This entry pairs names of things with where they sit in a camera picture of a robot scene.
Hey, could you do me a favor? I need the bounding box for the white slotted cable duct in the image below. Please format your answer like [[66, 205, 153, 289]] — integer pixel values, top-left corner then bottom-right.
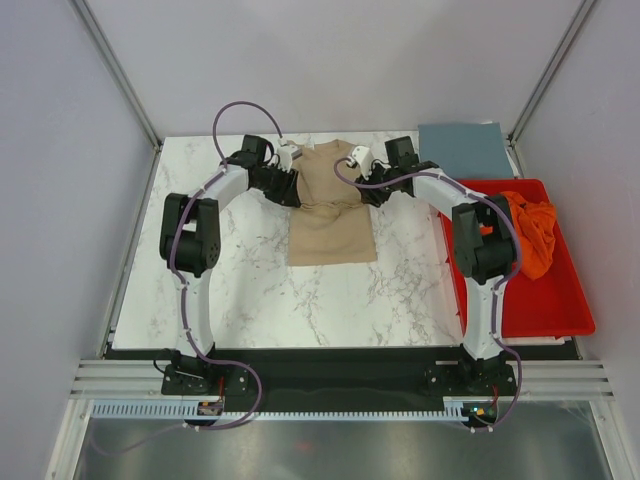
[[91, 398, 497, 421]]

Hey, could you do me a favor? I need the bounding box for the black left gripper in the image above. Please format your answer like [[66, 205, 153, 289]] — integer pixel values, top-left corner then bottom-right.
[[253, 163, 301, 209]]

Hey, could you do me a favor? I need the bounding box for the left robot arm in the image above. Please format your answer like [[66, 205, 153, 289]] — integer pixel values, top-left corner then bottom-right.
[[159, 135, 302, 396]]

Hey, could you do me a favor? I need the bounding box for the aluminium rail profile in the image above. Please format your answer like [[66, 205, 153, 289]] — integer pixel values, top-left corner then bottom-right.
[[71, 360, 614, 401]]

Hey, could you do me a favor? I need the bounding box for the beige t shirt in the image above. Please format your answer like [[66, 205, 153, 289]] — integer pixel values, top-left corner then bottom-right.
[[288, 139, 377, 267]]

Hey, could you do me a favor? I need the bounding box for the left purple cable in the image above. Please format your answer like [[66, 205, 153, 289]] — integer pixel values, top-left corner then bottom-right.
[[92, 101, 286, 456]]

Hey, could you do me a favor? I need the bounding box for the aluminium frame post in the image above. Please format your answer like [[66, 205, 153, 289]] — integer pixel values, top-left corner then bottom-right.
[[506, 0, 599, 149], [69, 0, 164, 151]]

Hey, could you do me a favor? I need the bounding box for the left aluminium frame post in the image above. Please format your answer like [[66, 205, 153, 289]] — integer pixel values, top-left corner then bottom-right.
[[69, 0, 164, 151]]

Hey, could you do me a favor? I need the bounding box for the right aluminium frame post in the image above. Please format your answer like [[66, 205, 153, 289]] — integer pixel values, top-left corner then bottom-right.
[[506, 0, 599, 149]]

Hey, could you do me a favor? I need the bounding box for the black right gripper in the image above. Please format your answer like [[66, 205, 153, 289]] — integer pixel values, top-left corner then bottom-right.
[[354, 159, 398, 208]]

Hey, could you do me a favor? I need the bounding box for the folded blue-grey t shirt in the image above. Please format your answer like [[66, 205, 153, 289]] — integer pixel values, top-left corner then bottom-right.
[[418, 122, 514, 180]]

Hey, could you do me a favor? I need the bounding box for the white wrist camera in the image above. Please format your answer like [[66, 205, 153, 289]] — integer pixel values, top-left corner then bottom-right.
[[346, 145, 376, 180], [275, 143, 302, 172]]

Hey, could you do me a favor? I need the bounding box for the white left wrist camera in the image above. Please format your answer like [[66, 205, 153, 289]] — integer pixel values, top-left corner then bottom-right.
[[275, 143, 302, 172]]

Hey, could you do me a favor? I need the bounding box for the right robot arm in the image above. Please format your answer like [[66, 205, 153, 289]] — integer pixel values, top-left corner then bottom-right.
[[348, 136, 522, 395]]

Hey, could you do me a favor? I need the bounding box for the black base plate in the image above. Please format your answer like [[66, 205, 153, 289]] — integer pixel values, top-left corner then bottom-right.
[[159, 344, 516, 414]]

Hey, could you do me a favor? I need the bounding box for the orange t shirt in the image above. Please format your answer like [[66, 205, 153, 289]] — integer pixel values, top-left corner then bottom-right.
[[502, 191, 557, 281]]

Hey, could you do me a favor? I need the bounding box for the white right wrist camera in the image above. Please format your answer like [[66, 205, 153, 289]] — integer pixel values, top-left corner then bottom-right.
[[346, 145, 376, 180]]

